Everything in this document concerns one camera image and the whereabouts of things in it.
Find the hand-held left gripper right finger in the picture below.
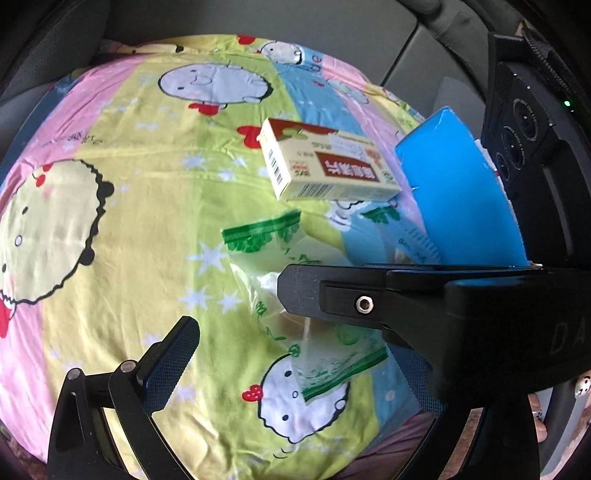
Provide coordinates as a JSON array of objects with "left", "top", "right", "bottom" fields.
[{"left": 392, "top": 346, "right": 541, "bottom": 480}]

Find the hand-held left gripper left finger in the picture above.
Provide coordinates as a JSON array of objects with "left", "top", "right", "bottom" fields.
[{"left": 46, "top": 316, "right": 200, "bottom": 480}]

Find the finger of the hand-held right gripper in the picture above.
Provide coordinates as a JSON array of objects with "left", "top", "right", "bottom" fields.
[{"left": 278, "top": 264, "right": 448, "bottom": 358}]

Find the cream and red medicine box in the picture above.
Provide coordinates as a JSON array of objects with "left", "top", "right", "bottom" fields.
[{"left": 257, "top": 117, "right": 402, "bottom": 203}]

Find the blue box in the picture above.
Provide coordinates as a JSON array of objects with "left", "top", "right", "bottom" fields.
[{"left": 394, "top": 107, "right": 529, "bottom": 269}]

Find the person's right hand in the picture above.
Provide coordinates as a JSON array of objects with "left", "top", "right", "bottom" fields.
[{"left": 529, "top": 392, "right": 550, "bottom": 446}]

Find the cartoon printed blanket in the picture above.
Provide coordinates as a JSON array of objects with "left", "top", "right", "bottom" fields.
[{"left": 0, "top": 34, "right": 444, "bottom": 480}]

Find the light grey cushion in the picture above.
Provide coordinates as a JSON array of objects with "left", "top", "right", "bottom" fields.
[{"left": 433, "top": 76, "right": 486, "bottom": 121}]

